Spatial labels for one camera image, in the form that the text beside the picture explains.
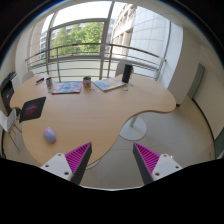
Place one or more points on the wooden curved table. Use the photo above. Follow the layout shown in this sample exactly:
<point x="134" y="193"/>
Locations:
<point x="89" y="116"/>

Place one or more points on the black remote control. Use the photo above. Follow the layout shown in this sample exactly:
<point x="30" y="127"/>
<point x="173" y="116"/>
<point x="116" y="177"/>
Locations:
<point x="40" y="80"/>

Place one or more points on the black mouse pad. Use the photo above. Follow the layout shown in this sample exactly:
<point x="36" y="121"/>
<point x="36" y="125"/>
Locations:
<point x="32" y="109"/>

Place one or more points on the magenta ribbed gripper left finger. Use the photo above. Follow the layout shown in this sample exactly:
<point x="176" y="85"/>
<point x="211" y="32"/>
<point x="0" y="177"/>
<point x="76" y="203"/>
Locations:
<point x="70" y="166"/>

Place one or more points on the black speaker box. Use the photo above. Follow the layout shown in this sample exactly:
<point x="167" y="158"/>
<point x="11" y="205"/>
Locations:
<point x="127" y="73"/>

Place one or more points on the white plastic chair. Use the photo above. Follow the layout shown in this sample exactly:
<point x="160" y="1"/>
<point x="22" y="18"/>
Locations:
<point x="8" y="122"/>

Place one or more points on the light blue magazine right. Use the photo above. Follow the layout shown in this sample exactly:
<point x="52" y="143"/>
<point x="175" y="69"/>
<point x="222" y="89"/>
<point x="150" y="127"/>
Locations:
<point x="109" y="84"/>

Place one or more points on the white chair far left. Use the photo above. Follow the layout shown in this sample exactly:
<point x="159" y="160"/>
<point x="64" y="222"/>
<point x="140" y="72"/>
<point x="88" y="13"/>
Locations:
<point x="27" y="76"/>

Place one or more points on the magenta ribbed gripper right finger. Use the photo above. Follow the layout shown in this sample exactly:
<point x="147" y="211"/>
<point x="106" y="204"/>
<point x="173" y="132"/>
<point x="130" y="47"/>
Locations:
<point x="153" y="166"/>

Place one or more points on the metal balcony railing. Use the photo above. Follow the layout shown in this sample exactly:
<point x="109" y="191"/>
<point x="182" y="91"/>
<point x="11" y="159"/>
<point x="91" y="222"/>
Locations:
<point x="74" y="61"/>

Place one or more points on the small colourful can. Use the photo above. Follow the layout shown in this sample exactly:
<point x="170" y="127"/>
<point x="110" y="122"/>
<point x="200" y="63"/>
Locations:
<point x="49" y="83"/>

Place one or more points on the colourful magazine left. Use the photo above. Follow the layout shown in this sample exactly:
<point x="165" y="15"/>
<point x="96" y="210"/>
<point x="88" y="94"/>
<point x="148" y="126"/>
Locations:
<point x="67" y="87"/>

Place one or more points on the purple computer mouse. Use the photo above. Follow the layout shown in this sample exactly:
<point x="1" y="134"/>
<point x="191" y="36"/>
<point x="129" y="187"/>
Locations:
<point x="49" y="135"/>

